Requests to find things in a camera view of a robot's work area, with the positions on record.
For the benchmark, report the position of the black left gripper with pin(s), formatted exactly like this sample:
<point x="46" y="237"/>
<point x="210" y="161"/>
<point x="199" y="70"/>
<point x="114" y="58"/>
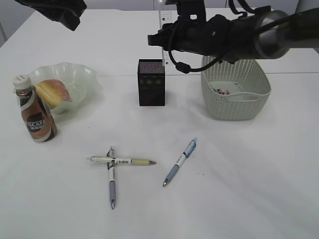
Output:
<point x="67" y="12"/>

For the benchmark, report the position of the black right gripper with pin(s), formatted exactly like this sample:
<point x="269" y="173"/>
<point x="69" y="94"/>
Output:
<point x="174" y="32"/>

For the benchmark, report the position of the clear plastic ruler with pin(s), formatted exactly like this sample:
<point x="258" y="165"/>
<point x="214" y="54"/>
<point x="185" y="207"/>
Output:
<point x="165" y="16"/>

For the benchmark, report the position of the golden bread roll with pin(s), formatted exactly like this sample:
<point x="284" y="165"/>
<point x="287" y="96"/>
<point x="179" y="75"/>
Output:
<point x="53" y="92"/>

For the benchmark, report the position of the blue clip pen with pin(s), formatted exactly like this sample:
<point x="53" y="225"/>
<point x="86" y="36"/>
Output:
<point x="186" y="153"/>

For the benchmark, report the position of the brown coffee bottle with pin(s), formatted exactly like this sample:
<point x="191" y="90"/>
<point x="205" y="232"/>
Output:
<point x="34" y="112"/>

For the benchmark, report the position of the white beige-grip pen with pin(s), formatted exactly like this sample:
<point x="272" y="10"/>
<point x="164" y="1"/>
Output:
<point x="134" y="161"/>

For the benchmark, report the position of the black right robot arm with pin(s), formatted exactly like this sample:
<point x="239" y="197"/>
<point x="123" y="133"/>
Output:
<point x="267" y="36"/>

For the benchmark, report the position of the black mesh pen holder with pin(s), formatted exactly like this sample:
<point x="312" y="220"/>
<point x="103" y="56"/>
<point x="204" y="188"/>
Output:
<point x="151" y="83"/>

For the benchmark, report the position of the green wavy glass plate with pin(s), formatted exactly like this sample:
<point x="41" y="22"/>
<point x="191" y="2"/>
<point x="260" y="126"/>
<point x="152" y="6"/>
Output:
<point x="79" y="80"/>

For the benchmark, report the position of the green plastic woven basket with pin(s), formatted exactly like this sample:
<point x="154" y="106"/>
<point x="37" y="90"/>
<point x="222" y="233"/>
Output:
<point x="248" y="86"/>

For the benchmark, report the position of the white grey-grip pen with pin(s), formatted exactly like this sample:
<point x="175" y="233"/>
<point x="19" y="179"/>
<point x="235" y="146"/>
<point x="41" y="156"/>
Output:
<point x="112" y="184"/>

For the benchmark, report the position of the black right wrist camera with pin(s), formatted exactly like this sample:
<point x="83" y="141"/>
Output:
<point x="187" y="8"/>

